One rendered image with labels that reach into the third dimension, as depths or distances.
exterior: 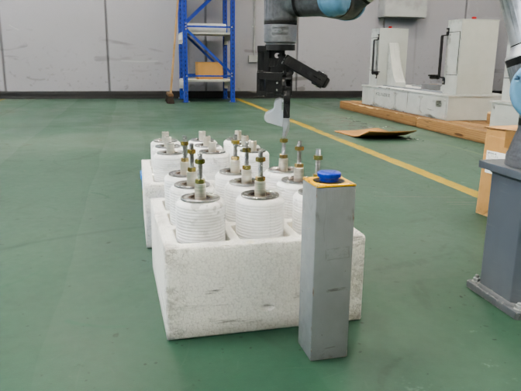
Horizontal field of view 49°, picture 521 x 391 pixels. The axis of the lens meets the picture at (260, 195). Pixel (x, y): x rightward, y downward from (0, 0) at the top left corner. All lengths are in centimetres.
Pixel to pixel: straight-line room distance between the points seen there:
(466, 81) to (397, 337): 346
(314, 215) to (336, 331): 22
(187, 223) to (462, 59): 356
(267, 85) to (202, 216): 40
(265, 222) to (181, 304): 22
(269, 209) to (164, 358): 33
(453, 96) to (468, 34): 44
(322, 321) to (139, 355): 33
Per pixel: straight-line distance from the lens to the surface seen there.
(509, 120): 379
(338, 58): 785
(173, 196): 118
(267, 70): 132
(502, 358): 113
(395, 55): 567
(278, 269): 109
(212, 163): 158
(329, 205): 93
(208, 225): 106
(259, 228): 108
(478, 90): 452
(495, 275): 134
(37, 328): 121
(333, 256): 96
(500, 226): 131
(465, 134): 404
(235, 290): 108
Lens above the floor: 51
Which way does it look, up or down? 14 degrees down
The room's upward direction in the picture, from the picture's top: 1 degrees clockwise
